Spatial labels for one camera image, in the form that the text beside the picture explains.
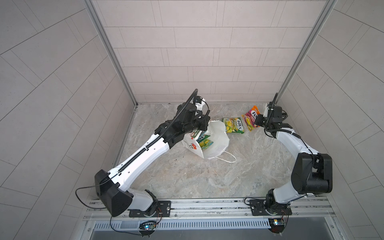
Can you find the green yellow Fox's candy packet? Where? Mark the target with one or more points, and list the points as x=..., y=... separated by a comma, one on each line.
x=233, y=125

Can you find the white paper bag red flower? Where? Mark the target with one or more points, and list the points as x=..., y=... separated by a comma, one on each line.
x=217, y=132

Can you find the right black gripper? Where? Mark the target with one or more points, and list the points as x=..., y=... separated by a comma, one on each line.
x=259, y=118

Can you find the right circuit board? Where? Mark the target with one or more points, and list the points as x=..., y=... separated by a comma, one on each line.
x=277, y=225

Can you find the orange pink Fox's candy packet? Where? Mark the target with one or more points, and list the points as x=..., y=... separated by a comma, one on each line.
x=250, y=118

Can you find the aluminium mounting rail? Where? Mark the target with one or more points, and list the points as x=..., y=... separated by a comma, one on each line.
x=219, y=208

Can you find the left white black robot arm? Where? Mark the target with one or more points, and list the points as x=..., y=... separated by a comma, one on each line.
x=113, y=187

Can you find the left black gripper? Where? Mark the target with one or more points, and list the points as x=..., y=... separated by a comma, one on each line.
x=203, y=121

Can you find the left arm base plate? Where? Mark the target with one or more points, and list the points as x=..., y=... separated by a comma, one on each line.
x=157, y=209

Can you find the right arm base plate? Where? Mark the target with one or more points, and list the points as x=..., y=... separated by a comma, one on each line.
x=262, y=208

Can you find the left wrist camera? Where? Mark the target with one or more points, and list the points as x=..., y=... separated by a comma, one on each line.
x=199, y=102

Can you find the circuit board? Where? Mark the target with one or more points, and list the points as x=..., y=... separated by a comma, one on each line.
x=148, y=226
x=277, y=225

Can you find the left circuit board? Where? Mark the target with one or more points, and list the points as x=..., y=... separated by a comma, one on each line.
x=148, y=226

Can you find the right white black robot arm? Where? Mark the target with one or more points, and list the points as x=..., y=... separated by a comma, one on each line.
x=312, y=172

